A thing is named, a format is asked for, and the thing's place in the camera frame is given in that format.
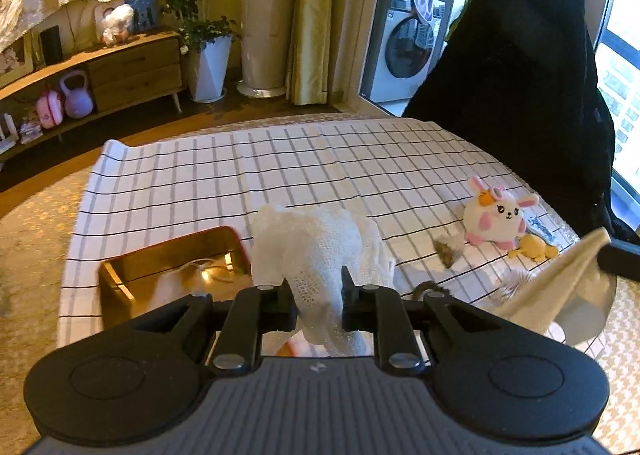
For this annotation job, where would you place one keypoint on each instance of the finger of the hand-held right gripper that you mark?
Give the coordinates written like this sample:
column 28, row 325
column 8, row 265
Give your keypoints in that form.
column 622, row 259

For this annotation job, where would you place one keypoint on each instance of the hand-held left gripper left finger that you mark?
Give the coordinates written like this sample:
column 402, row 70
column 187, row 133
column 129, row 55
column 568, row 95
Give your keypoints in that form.
column 289, row 307

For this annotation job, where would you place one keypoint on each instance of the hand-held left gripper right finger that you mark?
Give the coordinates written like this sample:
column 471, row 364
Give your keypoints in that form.
column 350, row 305

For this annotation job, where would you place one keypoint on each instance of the white mesh cloth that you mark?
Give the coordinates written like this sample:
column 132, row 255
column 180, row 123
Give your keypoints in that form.
column 320, row 255

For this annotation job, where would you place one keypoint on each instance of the beige cloth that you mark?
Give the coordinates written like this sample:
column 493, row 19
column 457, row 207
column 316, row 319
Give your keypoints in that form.
column 555, row 285

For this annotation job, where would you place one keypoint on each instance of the yellow plush toy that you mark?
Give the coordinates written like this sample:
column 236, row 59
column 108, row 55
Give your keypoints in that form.
column 532, row 247

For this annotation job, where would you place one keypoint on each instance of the golden wooden tray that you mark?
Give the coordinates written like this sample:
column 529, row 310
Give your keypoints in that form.
column 150, row 265

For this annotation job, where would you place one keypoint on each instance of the red soft item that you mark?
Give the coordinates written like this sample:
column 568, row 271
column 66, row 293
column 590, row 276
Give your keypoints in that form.
column 285, row 350

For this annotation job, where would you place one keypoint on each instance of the small brown pouch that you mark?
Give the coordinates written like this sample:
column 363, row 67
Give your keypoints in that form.
column 446, row 252

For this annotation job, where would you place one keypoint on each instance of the grey fluffy pompom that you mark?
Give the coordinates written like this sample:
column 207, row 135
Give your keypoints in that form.
column 515, row 285

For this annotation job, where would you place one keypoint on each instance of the white pink bunny plush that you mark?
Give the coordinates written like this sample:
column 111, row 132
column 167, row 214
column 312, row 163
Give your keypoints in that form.
column 500, row 215

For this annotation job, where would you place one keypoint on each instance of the checked white tablecloth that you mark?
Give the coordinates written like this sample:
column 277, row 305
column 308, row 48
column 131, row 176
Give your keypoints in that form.
column 300, row 170

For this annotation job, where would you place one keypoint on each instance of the black covered chair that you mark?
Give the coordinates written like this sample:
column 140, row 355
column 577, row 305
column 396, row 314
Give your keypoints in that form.
column 525, row 60

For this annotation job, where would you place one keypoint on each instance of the white planter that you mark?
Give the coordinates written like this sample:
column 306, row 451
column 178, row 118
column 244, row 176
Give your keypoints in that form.
column 210, row 70

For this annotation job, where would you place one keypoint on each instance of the white washing machine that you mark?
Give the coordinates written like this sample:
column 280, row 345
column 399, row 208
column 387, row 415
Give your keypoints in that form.
column 400, row 50

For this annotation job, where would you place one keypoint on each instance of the beige patterned table cover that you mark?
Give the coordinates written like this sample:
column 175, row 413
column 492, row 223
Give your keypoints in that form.
column 30, row 245

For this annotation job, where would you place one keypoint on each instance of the wooden cabinet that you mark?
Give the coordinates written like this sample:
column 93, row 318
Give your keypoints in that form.
column 130, row 70

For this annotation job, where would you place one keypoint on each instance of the yellow curtain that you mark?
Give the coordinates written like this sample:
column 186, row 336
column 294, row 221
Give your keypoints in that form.
column 310, row 20

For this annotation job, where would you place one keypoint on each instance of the white standing column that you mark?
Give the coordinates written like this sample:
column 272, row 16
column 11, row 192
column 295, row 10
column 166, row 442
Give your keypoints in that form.
column 267, row 15

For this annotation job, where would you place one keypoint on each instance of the purple kettlebell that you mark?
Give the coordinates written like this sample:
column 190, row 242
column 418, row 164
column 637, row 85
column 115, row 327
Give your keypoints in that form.
column 77, row 100

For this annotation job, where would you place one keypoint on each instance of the blue picture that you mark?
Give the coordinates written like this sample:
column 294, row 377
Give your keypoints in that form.
column 147, row 10

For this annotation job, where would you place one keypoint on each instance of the white plush doll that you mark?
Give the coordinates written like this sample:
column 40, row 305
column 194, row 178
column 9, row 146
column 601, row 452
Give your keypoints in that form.
column 119, row 22

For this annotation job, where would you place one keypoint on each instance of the black speaker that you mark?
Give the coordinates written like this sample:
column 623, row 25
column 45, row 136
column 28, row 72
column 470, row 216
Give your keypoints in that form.
column 51, row 45

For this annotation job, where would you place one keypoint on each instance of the black window frame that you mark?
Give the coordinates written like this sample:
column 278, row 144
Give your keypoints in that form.
column 607, row 35

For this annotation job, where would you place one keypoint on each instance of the picture frame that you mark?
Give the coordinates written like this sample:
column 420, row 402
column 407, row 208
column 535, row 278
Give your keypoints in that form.
column 12, row 62

